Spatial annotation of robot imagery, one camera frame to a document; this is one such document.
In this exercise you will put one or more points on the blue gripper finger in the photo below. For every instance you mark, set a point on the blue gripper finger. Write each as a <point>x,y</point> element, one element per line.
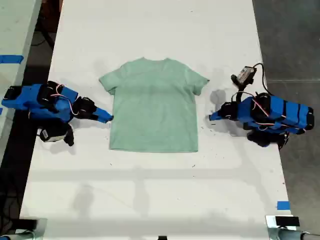
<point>102,113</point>
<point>100,119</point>
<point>220,119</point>
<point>218,114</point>

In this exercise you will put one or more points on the pale green T-shirt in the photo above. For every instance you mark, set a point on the pale green T-shirt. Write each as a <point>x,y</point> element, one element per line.
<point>155,110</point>

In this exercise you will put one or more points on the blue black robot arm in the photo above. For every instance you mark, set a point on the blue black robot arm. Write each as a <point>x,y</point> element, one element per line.
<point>282,112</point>
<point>32,100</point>

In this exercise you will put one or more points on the long blue tape strip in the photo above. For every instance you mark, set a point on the long blue tape strip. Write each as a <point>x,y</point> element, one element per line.
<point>11,59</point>

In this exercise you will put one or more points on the white side table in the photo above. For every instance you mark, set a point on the white side table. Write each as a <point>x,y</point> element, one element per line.
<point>12,37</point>

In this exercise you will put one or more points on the small blue tape square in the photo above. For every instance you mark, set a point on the small blue tape square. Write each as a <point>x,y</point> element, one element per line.
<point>283,205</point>

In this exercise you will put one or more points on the metal clamp with black pad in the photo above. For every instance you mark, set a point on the metal clamp with black pad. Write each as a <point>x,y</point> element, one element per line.
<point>30,226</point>
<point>282,222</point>

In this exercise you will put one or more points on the short black camera stalk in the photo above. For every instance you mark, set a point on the short black camera stalk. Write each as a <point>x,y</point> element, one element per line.
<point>241,90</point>

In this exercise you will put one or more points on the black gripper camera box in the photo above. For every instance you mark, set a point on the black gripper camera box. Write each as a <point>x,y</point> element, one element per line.
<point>53,135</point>
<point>245,75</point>

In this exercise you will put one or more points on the small black mount block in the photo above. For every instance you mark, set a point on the small black mount block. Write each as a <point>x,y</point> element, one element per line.
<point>162,237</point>

